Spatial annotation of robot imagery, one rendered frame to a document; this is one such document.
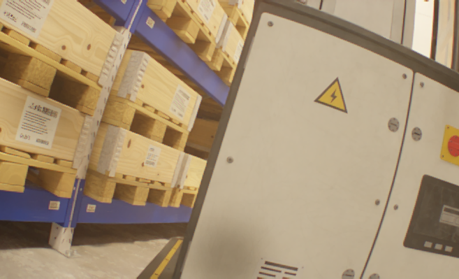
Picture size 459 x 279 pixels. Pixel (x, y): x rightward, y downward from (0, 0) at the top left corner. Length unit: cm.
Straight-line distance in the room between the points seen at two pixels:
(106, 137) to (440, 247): 149
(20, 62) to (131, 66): 70
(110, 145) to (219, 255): 128
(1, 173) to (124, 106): 76
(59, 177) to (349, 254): 120
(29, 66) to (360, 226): 103
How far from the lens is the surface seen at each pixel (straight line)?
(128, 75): 182
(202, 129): 368
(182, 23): 222
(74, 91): 159
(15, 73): 132
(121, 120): 180
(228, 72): 300
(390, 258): 64
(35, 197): 156
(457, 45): 181
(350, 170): 59
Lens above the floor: 57
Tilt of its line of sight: 5 degrees up
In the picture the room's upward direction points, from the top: 17 degrees clockwise
